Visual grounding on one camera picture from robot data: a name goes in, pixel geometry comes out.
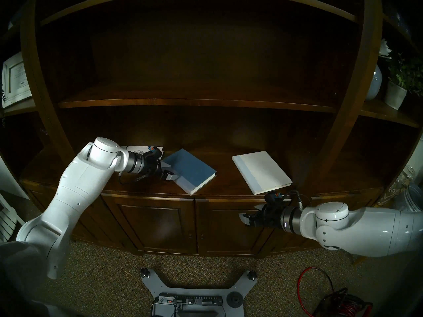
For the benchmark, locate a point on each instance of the black star knob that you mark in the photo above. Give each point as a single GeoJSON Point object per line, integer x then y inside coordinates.
{"type": "Point", "coordinates": [144, 272]}
{"type": "Point", "coordinates": [252, 275]}

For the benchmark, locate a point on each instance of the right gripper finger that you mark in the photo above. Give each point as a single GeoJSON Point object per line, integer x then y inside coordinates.
{"type": "Point", "coordinates": [261, 206]}
{"type": "Point", "coordinates": [248, 219]}

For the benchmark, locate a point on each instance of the white paperback with ink drawing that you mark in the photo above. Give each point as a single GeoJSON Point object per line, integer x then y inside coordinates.
{"type": "Point", "coordinates": [138, 149]}

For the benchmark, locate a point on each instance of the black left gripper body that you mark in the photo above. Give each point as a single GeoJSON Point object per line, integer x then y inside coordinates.
{"type": "Point", "coordinates": [151, 166]}

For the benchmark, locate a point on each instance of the white book pale blue spine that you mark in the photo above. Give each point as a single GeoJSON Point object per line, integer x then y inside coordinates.
{"type": "Point", "coordinates": [264, 171]}

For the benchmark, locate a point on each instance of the blue hardcover book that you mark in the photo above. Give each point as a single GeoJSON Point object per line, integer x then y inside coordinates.
{"type": "Point", "coordinates": [191, 171]}

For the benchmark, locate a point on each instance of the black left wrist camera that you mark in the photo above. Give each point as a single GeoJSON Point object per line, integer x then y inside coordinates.
{"type": "Point", "coordinates": [152, 151]}

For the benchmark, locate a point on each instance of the white framed certificate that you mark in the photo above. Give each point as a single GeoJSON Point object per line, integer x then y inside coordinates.
{"type": "Point", "coordinates": [16, 78]}

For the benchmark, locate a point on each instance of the dark green leaf sprig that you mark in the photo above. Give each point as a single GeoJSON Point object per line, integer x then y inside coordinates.
{"type": "Point", "coordinates": [2, 95]}

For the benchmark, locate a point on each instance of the black round disc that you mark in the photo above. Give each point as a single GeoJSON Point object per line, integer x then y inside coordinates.
{"type": "Point", "coordinates": [234, 300]}

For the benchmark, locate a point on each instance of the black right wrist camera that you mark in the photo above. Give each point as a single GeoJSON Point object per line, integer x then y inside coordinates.
{"type": "Point", "coordinates": [274, 195]}

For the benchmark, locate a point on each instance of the white slatted side table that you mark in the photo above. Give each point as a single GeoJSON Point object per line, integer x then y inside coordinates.
{"type": "Point", "coordinates": [8, 220]}

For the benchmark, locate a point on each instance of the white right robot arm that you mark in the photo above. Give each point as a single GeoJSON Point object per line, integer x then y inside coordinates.
{"type": "Point", "coordinates": [363, 230]}

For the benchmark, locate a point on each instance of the black power strip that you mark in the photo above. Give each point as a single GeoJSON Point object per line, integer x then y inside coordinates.
{"type": "Point", "coordinates": [198, 299]}

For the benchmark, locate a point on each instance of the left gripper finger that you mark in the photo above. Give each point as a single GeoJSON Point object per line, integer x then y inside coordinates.
{"type": "Point", "coordinates": [171, 176]}

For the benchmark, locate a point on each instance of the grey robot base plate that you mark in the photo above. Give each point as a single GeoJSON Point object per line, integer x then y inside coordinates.
{"type": "Point", "coordinates": [198, 289]}

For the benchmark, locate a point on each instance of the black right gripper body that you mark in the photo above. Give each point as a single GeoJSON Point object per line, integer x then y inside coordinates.
{"type": "Point", "coordinates": [271, 215]}

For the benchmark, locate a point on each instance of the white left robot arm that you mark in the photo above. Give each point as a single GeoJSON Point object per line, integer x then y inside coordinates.
{"type": "Point", "coordinates": [72, 194]}

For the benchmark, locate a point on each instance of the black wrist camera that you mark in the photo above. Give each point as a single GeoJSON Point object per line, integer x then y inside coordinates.
{"type": "Point", "coordinates": [152, 151]}
{"type": "Point", "coordinates": [274, 195]}

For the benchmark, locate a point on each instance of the white artificial flower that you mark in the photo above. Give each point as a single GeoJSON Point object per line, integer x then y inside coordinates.
{"type": "Point", "coordinates": [384, 49]}

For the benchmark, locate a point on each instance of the clear glass jar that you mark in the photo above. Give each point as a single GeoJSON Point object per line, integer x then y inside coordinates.
{"type": "Point", "coordinates": [403, 181]}

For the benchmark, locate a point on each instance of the white ceramic vase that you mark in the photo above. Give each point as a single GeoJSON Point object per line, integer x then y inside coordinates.
{"type": "Point", "coordinates": [375, 85]}

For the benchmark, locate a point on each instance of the dark wooden bookshelf cabinet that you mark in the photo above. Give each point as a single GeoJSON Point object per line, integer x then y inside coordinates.
{"type": "Point", "coordinates": [198, 55]}

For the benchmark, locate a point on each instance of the green plant in white pot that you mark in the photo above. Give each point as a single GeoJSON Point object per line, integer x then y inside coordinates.
{"type": "Point", "coordinates": [395, 95]}

